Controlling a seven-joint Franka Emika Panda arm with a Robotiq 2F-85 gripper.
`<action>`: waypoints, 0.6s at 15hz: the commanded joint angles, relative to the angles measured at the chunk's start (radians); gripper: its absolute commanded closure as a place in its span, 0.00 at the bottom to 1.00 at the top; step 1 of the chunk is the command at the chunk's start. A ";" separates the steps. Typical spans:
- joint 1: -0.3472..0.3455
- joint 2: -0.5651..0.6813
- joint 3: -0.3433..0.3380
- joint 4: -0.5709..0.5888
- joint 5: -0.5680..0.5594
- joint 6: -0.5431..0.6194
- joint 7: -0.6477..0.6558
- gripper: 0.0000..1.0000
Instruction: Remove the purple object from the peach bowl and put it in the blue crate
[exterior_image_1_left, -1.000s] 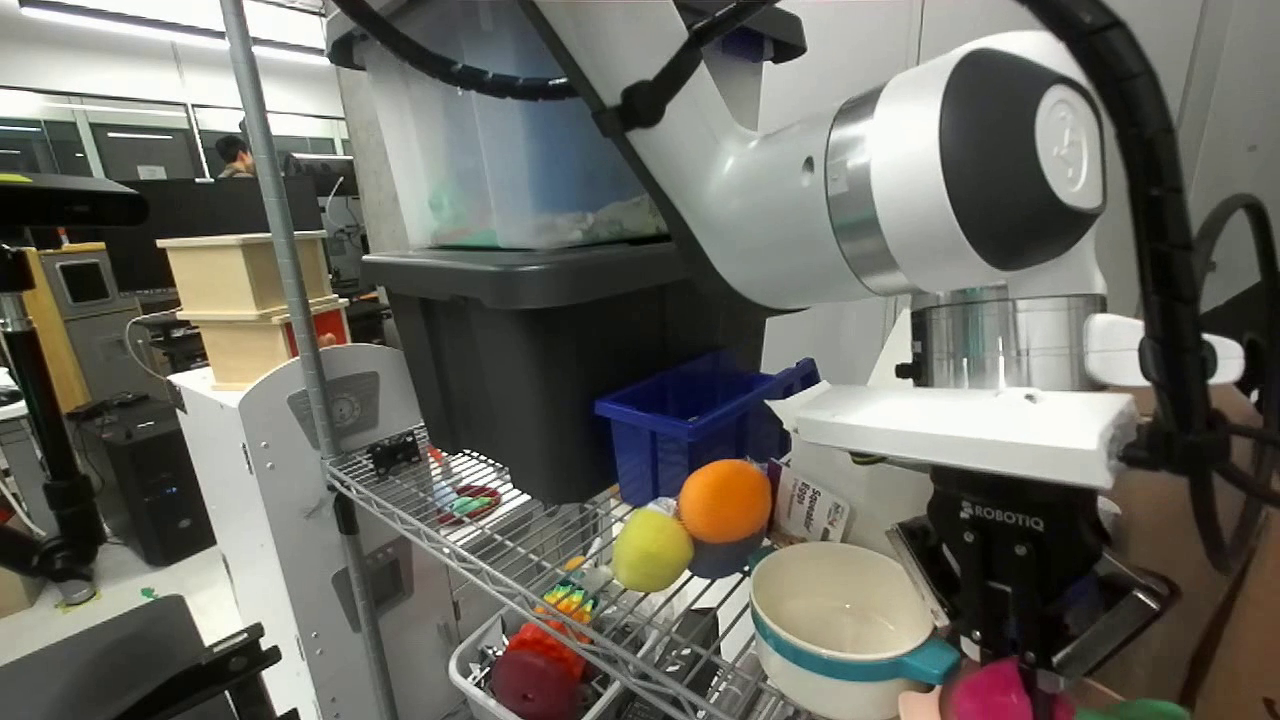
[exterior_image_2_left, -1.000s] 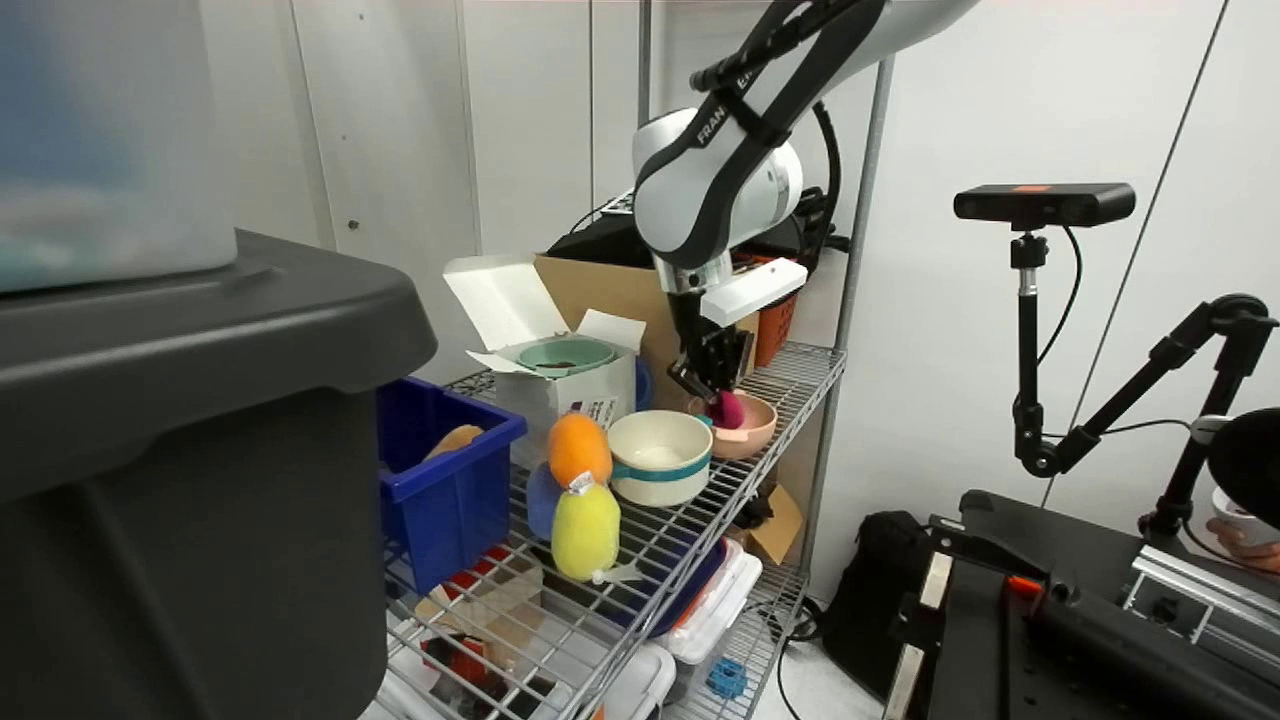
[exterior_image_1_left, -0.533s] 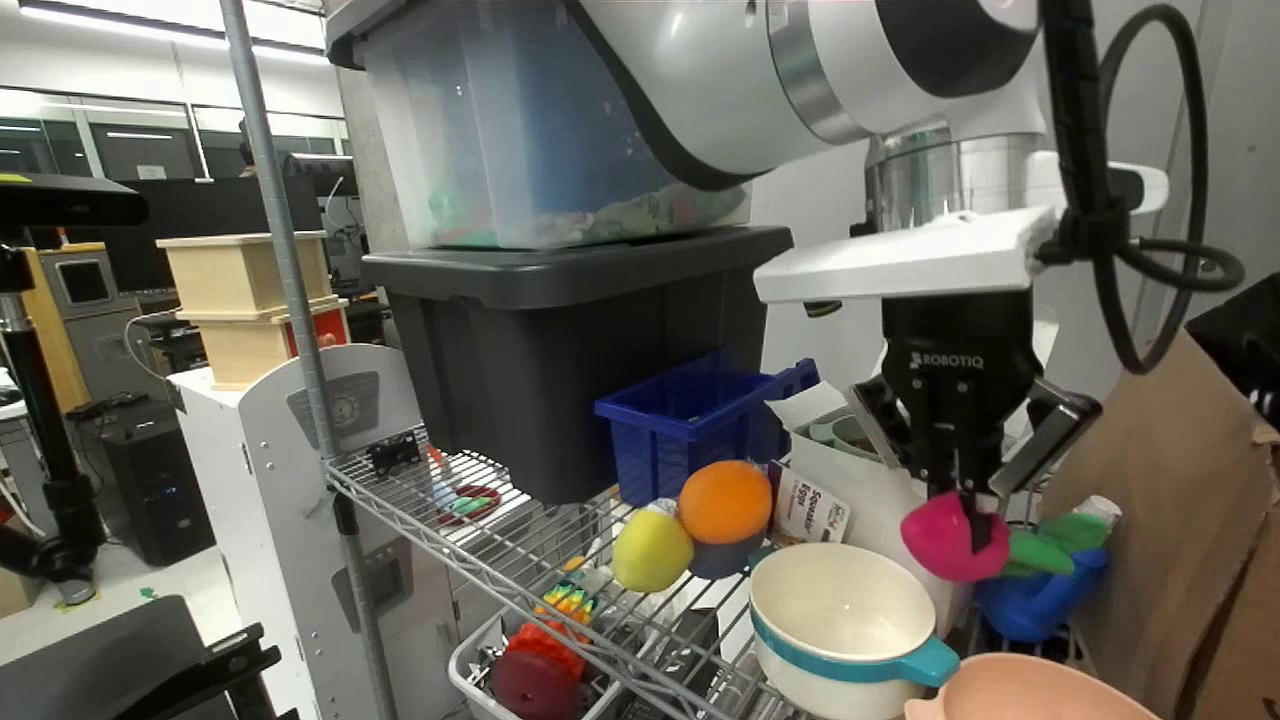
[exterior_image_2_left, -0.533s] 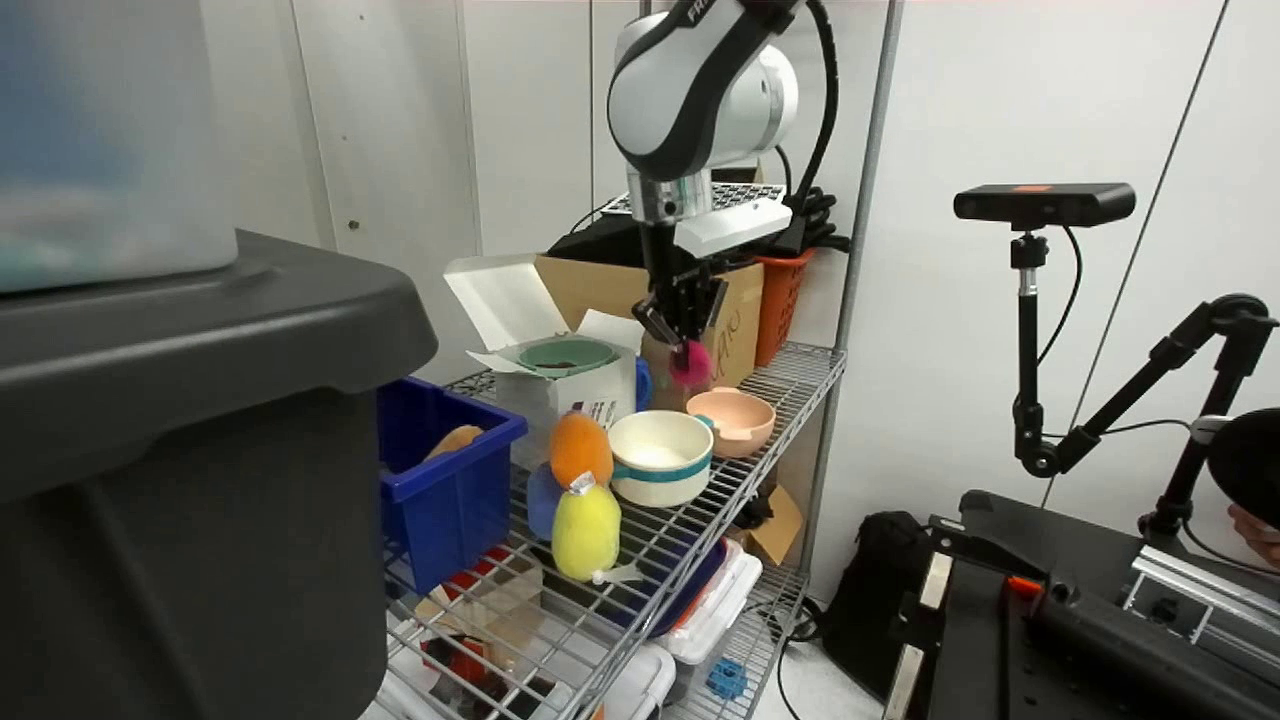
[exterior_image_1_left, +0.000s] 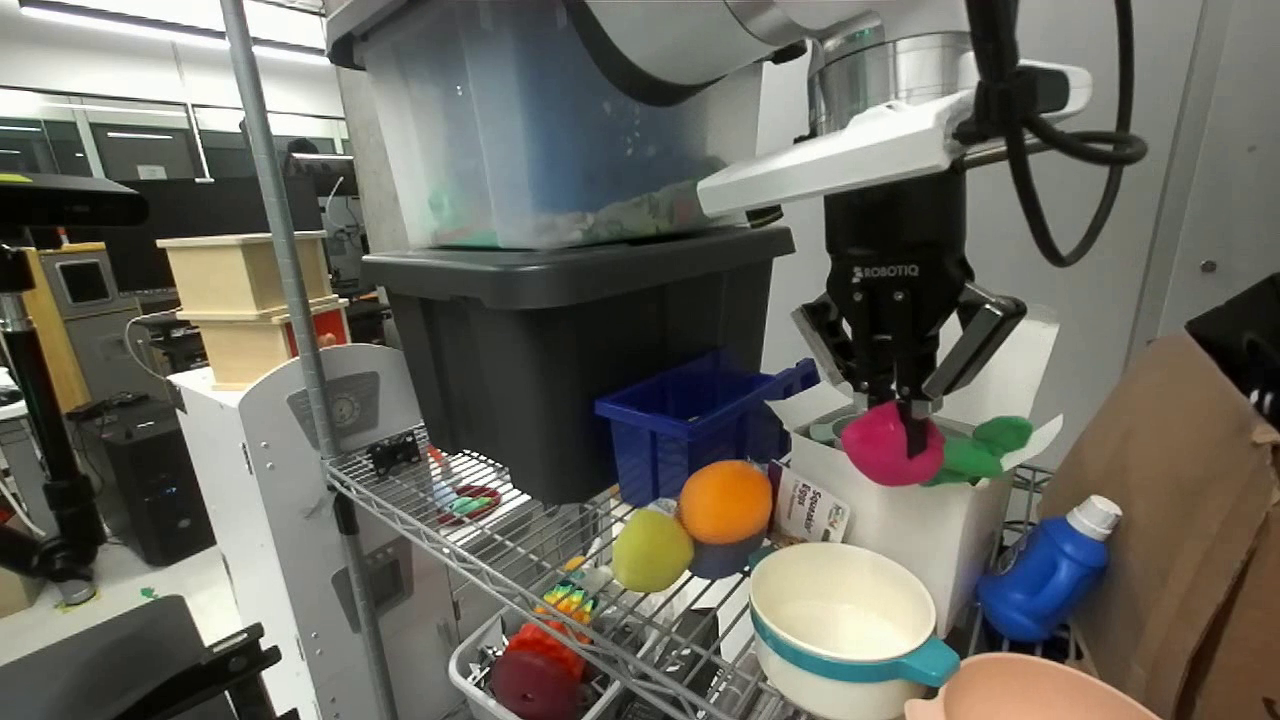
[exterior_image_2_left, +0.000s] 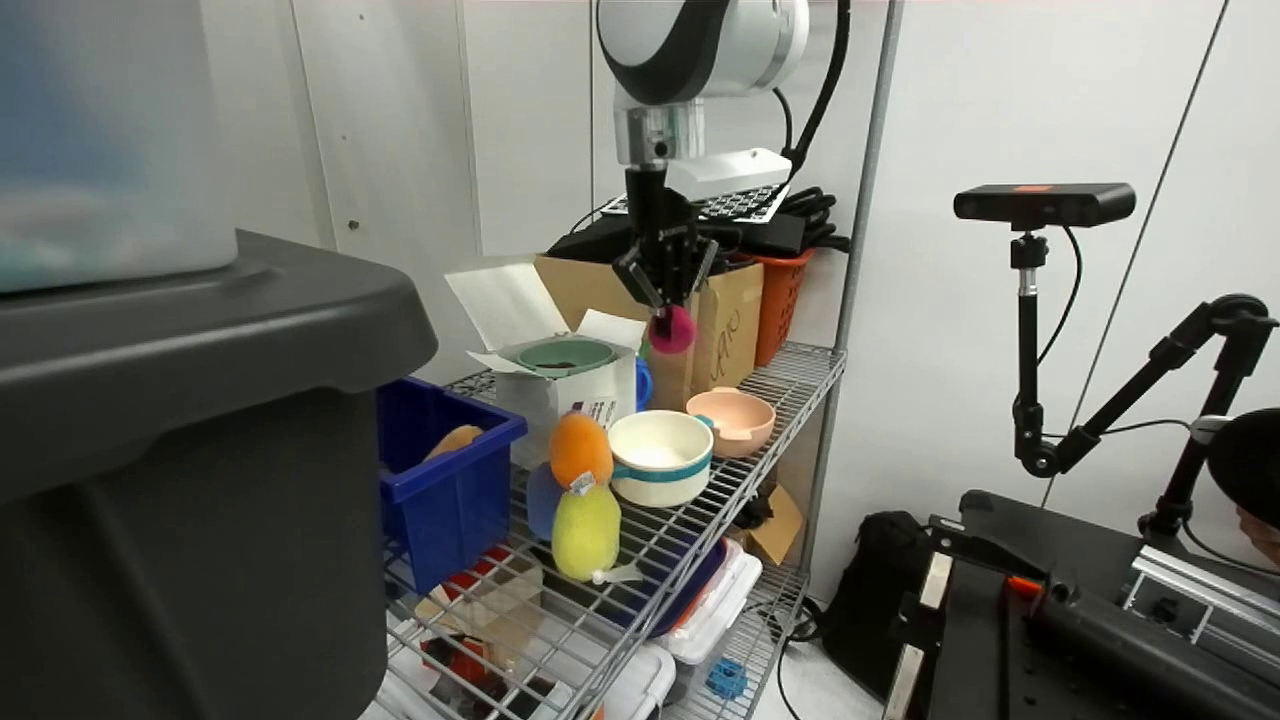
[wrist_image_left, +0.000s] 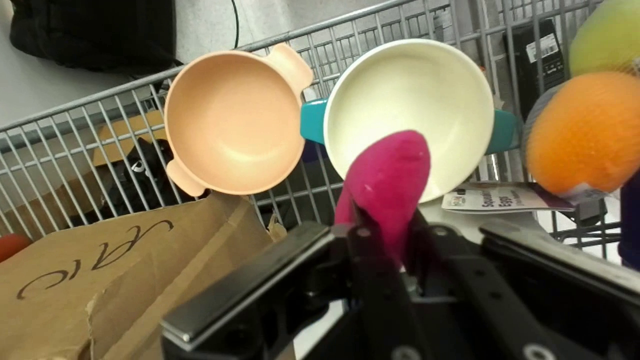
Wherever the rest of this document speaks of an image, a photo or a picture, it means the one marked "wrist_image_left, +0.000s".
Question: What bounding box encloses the black backpack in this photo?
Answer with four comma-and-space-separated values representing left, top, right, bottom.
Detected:
8, 0, 180, 73

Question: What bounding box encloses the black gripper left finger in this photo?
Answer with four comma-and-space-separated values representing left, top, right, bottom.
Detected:
158, 223, 428, 360

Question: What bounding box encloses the plain small cardboard box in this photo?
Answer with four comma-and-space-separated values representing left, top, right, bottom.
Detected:
89, 108, 170, 168

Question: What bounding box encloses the black cable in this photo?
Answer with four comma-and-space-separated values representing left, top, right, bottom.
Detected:
229, 0, 242, 53

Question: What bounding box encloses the printed paper booklet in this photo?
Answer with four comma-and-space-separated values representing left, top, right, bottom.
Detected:
438, 182, 577, 217

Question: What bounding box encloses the black item with white label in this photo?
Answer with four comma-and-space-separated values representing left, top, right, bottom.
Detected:
505, 14, 571, 120

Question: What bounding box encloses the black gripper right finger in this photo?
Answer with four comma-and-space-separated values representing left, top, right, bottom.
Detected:
399, 223, 640, 360

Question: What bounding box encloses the yellow-green plush ball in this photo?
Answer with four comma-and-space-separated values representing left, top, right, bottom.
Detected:
566, 0, 640, 80

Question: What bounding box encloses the low wire mesh basket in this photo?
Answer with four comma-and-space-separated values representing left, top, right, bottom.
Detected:
0, 0, 640, 265

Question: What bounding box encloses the black soft bag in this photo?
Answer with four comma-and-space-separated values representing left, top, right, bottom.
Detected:
71, 138, 197, 227

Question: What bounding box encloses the cream bowl with teal handles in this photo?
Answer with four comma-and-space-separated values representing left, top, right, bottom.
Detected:
298, 36, 523, 206

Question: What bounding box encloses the orange plush ball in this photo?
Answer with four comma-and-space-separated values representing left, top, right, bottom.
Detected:
524, 70, 640, 201

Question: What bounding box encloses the peach bowl with handles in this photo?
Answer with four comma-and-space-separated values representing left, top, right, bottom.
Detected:
162, 42, 316, 201

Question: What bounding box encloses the orange perforated plastic basket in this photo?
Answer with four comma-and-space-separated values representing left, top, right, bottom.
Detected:
0, 232, 32, 265

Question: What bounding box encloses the cardboard box with handwriting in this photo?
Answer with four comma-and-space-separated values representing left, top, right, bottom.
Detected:
0, 192, 290, 360

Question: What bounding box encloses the magenta plush vegetable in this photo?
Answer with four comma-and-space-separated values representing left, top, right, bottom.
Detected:
332, 129, 434, 267

